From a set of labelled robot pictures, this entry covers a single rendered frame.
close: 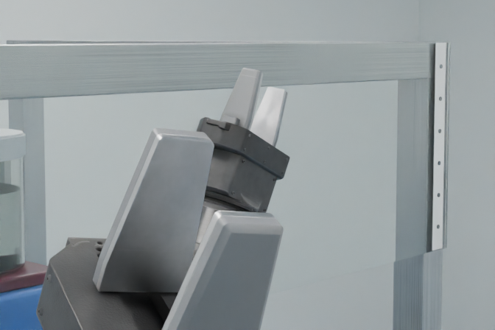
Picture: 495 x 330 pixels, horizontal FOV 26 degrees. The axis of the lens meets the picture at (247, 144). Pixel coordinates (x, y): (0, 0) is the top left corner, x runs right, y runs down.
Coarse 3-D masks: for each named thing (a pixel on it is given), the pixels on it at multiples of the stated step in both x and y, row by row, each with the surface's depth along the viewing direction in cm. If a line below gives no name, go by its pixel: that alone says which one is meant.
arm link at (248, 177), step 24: (216, 120) 99; (216, 144) 98; (240, 144) 99; (264, 144) 102; (216, 168) 100; (240, 168) 100; (264, 168) 103; (216, 192) 100; (240, 192) 100; (264, 192) 104
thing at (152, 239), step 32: (160, 128) 35; (160, 160) 35; (192, 160) 36; (128, 192) 36; (160, 192) 36; (192, 192) 36; (128, 224) 36; (160, 224) 36; (192, 224) 37; (128, 256) 36; (160, 256) 37; (192, 256) 38; (128, 288) 37; (160, 288) 38
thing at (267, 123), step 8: (272, 88) 107; (280, 88) 107; (264, 96) 107; (272, 96) 107; (280, 96) 106; (264, 104) 107; (272, 104) 107; (280, 104) 106; (256, 112) 107; (264, 112) 107; (272, 112) 106; (280, 112) 106; (256, 120) 107; (264, 120) 107; (272, 120) 106; (280, 120) 106; (256, 128) 107; (264, 128) 106; (272, 128) 106; (264, 136) 106; (272, 136) 106; (272, 144) 105
